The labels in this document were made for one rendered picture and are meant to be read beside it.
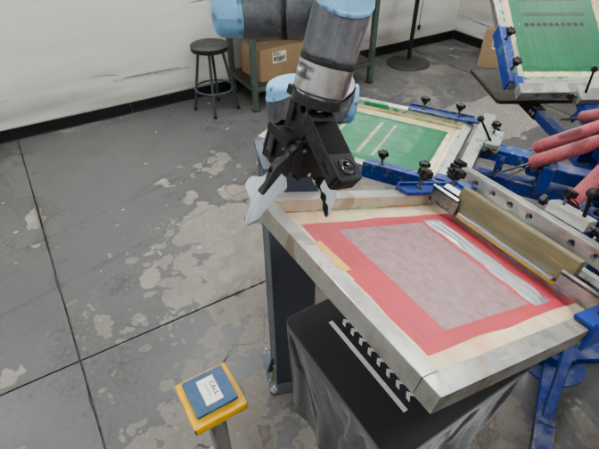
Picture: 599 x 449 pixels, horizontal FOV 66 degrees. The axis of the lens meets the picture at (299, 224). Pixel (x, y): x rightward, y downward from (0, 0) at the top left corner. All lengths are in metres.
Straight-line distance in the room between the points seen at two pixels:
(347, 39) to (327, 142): 0.13
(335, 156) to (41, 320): 2.40
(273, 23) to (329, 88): 0.15
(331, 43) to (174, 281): 2.30
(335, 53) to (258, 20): 0.15
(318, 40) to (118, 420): 1.98
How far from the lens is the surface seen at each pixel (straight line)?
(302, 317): 1.27
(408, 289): 0.96
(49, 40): 4.45
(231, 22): 0.72
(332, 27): 0.61
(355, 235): 1.08
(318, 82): 0.62
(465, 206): 1.35
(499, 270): 1.22
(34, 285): 3.06
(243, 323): 2.49
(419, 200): 1.38
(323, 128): 0.63
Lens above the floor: 1.93
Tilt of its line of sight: 39 degrees down
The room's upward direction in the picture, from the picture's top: straight up
